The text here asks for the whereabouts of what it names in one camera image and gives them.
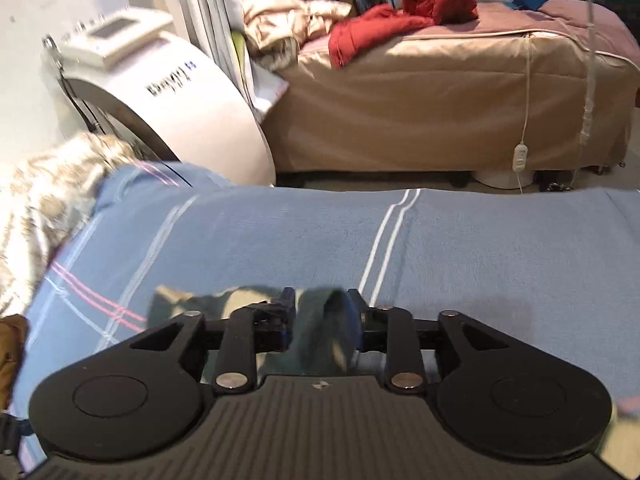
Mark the beige massage bed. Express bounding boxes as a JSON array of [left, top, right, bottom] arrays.
[[260, 0, 640, 177]]

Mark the black machine cable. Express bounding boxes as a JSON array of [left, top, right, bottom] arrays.
[[56, 65, 107, 135]]

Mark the blue striped blanket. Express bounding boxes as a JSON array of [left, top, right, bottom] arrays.
[[11, 159, 640, 466]]

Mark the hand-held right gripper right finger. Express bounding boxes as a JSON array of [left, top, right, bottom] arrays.
[[347, 287, 512, 392]]

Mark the green and cream checkered sweater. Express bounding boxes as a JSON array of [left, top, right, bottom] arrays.
[[147, 284, 365, 377]]

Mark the red padded jacket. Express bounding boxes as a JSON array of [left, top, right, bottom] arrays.
[[327, 3, 437, 69]]

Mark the crumpled beige cloth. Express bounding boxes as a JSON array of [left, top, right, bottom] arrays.
[[240, 0, 353, 70]]

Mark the white cord with switch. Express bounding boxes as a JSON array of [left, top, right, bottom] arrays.
[[513, 34, 532, 196]]

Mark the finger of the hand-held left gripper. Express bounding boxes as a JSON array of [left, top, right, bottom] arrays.
[[0, 410, 34, 472]]

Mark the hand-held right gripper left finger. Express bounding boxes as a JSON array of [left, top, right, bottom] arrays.
[[129, 287, 297, 393]]

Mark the floral beige quilt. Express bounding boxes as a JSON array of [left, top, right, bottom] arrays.
[[0, 131, 142, 319]]

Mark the white hanging cloth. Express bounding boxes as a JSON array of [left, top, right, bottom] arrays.
[[179, 0, 292, 117]]

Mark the white round base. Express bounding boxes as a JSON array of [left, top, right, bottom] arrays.
[[472, 170, 539, 190]]

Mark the white beauty machine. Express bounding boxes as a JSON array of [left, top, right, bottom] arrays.
[[42, 7, 279, 187]]

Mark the white stand pole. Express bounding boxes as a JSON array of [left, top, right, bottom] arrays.
[[577, 0, 600, 142]]

